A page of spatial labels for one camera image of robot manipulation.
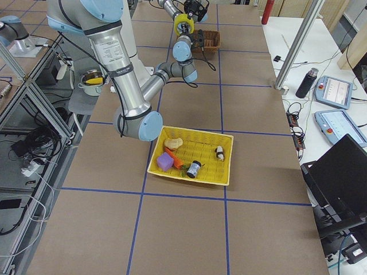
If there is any aluminium frame post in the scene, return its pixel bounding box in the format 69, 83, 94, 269
274, 0, 325, 90

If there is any black orange usb hub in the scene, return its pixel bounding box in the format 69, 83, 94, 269
286, 112, 306, 151

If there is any yellow plastic basket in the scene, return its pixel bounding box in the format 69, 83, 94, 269
147, 126, 234, 186

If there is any teach pendant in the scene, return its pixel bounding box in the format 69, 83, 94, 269
314, 76, 353, 110
314, 109, 366, 148

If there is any toy croissant bread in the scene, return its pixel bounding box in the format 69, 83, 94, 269
164, 137, 183, 151

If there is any upper teach pendant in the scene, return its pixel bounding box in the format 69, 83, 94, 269
314, 76, 353, 110

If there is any black water bottle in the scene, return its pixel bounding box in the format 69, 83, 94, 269
295, 68, 319, 99

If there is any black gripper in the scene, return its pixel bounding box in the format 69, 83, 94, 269
183, 0, 209, 22
177, 31, 193, 43

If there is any lower teach pendant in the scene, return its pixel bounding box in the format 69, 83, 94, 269
314, 109, 366, 148

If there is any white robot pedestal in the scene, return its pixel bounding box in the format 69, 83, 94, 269
120, 0, 153, 86

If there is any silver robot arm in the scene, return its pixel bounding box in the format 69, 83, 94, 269
47, 1, 197, 142
158, 0, 210, 22

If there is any white pot with corn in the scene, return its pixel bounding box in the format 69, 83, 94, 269
77, 69, 104, 97

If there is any orange toy carrot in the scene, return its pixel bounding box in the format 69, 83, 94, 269
165, 147, 184, 169

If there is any black cylindrical battery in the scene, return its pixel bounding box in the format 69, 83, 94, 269
186, 160, 202, 178

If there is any black laptop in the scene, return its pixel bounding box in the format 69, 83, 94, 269
301, 134, 366, 242

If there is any red bottle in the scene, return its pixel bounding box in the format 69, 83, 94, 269
261, 0, 275, 25

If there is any purple foam cube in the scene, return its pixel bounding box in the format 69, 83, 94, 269
157, 152, 174, 171

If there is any brown wicker basket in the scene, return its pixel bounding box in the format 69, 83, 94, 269
202, 30, 221, 53

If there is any panda toy figure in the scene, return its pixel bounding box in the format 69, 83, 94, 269
215, 146, 225, 162

